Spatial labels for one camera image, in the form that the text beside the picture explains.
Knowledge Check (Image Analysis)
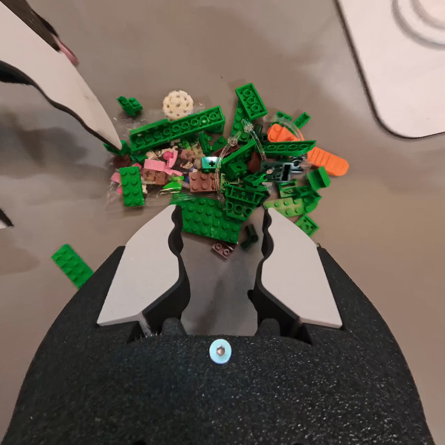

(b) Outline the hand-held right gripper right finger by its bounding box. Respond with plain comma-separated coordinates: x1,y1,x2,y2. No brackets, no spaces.
251,208,343,340

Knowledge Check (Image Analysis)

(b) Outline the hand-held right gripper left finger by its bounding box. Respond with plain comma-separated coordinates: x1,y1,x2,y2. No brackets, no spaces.
97,204,192,336

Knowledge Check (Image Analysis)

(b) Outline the pile of lego pieces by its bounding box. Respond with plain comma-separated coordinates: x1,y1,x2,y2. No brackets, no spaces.
106,83,350,259

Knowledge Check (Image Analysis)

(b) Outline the green lego plate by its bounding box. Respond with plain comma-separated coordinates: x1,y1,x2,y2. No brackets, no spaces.
51,244,94,290

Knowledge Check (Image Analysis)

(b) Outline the orange brick separator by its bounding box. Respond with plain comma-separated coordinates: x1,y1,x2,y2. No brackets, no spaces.
267,123,349,177

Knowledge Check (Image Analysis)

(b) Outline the white book stand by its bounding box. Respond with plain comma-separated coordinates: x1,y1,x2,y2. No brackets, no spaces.
335,0,445,139

